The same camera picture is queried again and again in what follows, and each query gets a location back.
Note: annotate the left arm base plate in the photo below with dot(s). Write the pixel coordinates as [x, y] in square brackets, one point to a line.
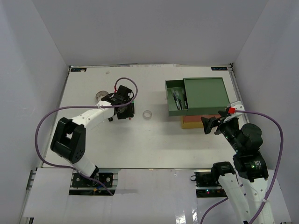
[78, 181]

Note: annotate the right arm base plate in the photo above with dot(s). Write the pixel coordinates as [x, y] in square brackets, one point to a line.
[205, 179]

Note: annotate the black label right corner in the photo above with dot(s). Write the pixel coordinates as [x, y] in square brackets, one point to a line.
[219, 68]

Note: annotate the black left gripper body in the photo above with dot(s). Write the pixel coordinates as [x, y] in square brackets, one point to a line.
[126, 101]

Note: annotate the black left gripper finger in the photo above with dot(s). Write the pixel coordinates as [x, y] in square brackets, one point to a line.
[124, 112]
[131, 109]

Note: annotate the large clear tape roll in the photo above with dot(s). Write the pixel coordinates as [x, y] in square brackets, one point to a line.
[99, 95]

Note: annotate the green drawer tray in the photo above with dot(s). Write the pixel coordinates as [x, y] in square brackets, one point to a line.
[172, 109]

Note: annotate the black ballpoint pen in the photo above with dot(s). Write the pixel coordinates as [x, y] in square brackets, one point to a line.
[185, 99]

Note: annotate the green tip pen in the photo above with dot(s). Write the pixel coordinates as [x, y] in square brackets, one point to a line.
[179, 100]

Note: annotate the black label left corner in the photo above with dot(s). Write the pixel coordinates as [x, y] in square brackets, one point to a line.
[78, 69]

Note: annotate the green drawer box shell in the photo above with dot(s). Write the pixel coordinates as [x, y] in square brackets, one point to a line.
[206, 93]

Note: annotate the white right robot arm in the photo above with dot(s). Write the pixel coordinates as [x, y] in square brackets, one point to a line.
[246, 180]

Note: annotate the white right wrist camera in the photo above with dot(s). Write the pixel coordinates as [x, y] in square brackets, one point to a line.
[234, 110]

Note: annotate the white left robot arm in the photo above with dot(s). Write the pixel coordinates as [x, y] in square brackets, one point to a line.
[69, 140]

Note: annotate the yellow drawer box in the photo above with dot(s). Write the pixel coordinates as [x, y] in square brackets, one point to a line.
[190, 125]

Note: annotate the purple tip pen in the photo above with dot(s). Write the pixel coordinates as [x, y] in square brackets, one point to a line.
[175, 99]

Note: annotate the small clear tape roll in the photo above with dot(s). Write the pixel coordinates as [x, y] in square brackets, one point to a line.
[147, 114]

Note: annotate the black label corner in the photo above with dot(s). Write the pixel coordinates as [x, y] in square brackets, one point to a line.
[219, 68]
[78, 69]

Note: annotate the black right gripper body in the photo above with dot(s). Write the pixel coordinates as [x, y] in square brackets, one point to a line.
[229, 129]

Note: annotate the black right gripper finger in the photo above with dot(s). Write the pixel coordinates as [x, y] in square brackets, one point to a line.
[209, 123]
[224, 113]

